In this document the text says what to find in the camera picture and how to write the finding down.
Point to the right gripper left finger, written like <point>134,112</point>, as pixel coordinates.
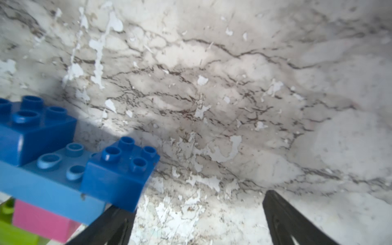
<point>113,227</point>

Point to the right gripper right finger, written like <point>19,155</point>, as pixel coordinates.
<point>286,223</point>

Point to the small blue lego brick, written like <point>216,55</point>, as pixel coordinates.
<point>118,174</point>

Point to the pink lego brick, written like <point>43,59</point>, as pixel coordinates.
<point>43,223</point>

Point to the long light blue lego brick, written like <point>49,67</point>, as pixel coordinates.
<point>52,182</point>

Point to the green lego brick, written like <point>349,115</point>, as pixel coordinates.
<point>12,235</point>

